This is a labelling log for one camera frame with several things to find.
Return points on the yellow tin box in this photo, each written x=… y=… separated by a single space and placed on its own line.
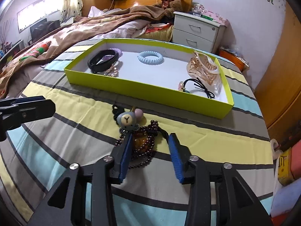
x=284 y=174

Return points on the dark beaded necklace amber pendant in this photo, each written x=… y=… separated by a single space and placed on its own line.
x=143 y=144

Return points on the grey drawer nightstand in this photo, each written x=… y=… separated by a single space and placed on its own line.
x=197 y=32

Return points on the pink floral box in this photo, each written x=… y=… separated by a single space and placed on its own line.
x=216 y=17

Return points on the patterned window curtain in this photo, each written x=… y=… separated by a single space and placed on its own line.
x=70 y=1

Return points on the green shallow cardboard box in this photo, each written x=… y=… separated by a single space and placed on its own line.
x=151 y=70

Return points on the brown fleece blanket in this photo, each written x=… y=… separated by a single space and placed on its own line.
x=49 y=47

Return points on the translucent pink hair claw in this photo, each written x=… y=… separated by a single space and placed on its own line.
x=202 y=66

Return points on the orange plastic bin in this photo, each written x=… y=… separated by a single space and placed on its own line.
x=238 y=61

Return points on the wooden headboard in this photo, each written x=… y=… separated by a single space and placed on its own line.
x=124 y=4

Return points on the large wooden wardrobe right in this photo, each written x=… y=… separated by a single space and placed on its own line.
x=278 y=92

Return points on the white lilac duvet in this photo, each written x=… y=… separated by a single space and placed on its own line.
x=131 y=29

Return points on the brown teddy bear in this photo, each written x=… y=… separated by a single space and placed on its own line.
x=170 y=6

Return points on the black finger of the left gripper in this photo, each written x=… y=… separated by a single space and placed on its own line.
x=14 y=101
x=14 y=116

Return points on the striped bed sheet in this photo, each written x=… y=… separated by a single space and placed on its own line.
x=83 y=130

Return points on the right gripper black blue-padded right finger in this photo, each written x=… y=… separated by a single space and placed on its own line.
x=236 y=203

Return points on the white paper roll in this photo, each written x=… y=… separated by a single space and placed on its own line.
x=275 y=147

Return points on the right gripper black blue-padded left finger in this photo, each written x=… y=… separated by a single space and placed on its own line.
x=65 y=203

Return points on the yellow mattress sheet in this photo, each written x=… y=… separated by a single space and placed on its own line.
x=161 y=33

